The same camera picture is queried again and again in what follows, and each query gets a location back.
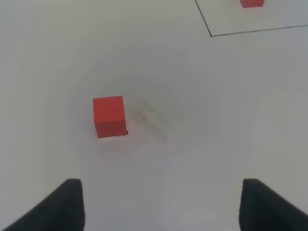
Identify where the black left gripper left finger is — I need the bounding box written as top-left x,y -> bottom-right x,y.
4,179 -> 85,231

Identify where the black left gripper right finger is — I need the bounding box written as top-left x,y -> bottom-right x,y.
239,179 -> 308,231

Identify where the template red cube block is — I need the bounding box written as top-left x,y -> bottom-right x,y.
240,0 -> 265,8

